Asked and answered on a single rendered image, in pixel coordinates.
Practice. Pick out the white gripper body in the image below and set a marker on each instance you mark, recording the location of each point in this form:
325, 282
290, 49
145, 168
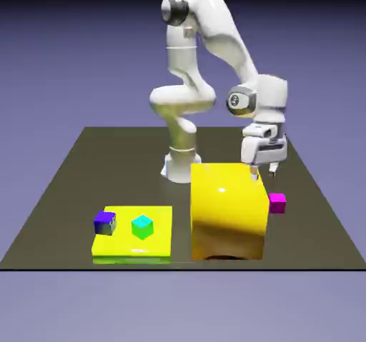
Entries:
258, 150

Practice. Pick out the small magenta cube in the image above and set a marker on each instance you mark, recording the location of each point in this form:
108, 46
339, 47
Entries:
277, 203

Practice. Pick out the small blue cube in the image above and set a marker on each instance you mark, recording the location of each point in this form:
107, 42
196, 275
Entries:
104, 222

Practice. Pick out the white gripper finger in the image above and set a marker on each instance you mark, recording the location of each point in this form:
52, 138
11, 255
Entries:
253, 173
273, 168

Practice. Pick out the large orange-yellow box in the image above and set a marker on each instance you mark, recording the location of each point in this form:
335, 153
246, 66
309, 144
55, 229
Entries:
228, 210

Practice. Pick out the large flat yellow box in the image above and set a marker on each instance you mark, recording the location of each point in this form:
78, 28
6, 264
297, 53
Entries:
137, 245

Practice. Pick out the small cyan-green cube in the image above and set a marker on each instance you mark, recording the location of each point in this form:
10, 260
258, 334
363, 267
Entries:
142, 226

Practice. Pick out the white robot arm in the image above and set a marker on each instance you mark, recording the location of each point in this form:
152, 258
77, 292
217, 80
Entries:
183, 62

